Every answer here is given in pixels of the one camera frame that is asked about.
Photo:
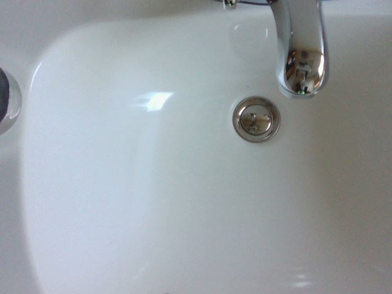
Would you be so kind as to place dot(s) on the chrome sink drain stopper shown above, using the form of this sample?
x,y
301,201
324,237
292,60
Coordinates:
x,y
256,119

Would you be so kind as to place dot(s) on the white ceramic sink basin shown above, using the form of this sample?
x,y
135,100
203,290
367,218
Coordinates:
x,y
122,183

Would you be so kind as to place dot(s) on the chrome faucet spout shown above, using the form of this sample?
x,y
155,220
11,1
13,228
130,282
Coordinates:
x,y
301,46

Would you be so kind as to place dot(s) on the chrome pop-up drain knob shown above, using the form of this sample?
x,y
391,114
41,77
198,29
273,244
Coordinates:
x,y
229,3

